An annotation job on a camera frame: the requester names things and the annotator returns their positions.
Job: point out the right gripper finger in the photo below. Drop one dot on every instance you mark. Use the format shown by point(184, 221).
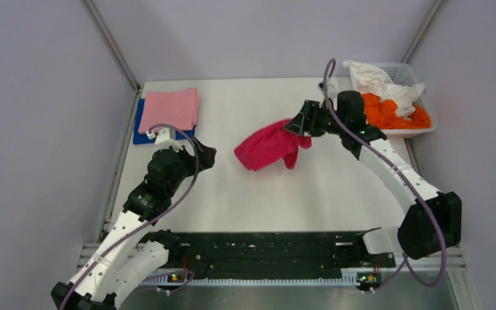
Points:
point(305, 115)
point(299, 125)

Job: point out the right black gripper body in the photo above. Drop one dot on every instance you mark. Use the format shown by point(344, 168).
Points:
point(324, 122)

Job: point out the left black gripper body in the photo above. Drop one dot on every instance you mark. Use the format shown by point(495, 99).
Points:
point(187, 165)

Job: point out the magenta t shirt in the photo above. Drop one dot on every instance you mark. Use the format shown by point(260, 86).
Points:
point(270, 144)

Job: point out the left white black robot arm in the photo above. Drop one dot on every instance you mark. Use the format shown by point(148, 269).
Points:
point(109, 276)

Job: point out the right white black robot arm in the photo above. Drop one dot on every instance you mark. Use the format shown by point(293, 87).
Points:
point(432, 218)

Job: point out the folded pink t shirt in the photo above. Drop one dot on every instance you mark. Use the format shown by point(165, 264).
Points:
point(179, 109)

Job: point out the crumpled orange t shirt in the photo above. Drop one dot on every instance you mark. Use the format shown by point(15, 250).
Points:
point(382, 115)

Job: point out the crumpled white t shirt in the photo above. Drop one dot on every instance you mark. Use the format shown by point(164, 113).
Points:
point(394, 81)

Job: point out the white plastic basket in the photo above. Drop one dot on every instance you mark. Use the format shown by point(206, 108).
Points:
point(409, 133)

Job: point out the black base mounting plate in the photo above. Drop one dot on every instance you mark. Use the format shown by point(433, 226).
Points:
point(269, 255)

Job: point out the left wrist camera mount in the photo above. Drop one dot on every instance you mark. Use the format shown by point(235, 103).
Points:
point(164, 138)

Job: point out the aluminium frame rail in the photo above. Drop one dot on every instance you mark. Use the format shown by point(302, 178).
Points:
point(353, 276)

